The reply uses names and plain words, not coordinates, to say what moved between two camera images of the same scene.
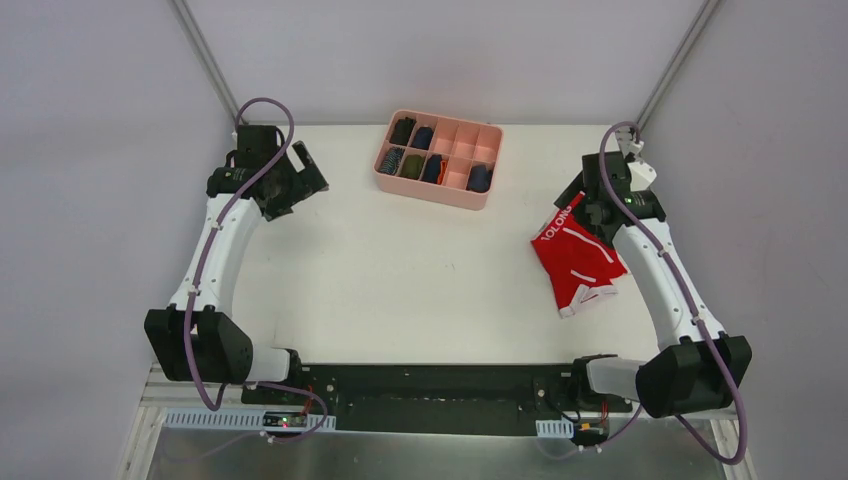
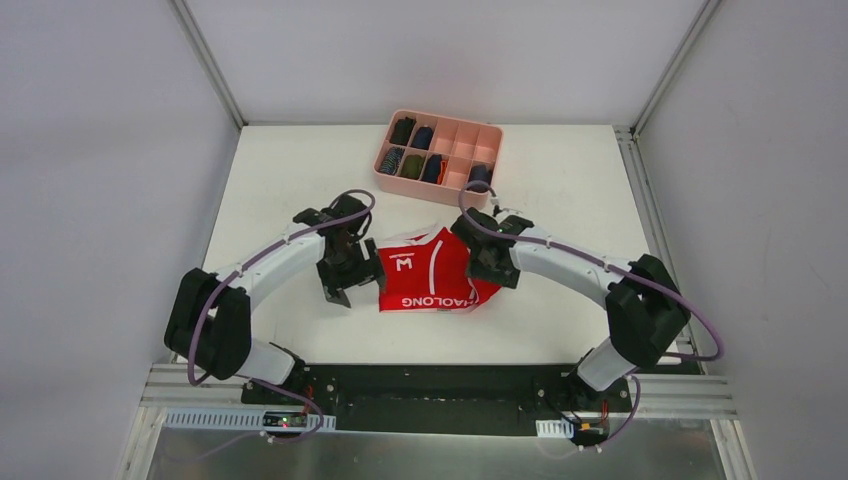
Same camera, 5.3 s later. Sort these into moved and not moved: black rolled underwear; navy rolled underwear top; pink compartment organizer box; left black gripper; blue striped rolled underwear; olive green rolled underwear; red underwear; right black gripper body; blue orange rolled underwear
Moved: right black gripper body; red underwear; left black gripper
Not moved: blue striped rolled underwear; navy rolled underwear top; pink compartment organizer box; blue orange rolled underwear; olive green rolled underwear; black rolled underwear
